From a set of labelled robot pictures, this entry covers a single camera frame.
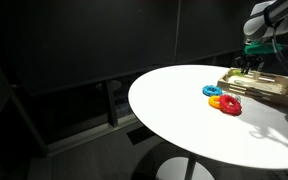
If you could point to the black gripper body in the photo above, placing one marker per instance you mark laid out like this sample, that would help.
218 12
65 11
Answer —
250 60

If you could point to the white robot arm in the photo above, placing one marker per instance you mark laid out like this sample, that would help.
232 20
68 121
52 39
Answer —
260 23

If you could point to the wooden slatted tray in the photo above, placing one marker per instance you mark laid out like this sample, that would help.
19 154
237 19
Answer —
267 87

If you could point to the black floor plate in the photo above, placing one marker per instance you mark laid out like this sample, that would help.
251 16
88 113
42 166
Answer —
140 135

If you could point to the white round table base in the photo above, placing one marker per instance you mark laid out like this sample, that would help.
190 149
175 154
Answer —
170 170

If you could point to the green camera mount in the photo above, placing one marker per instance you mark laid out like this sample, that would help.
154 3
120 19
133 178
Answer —
260 49

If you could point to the dark shelf post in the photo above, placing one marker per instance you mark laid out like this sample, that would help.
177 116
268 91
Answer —
112 103

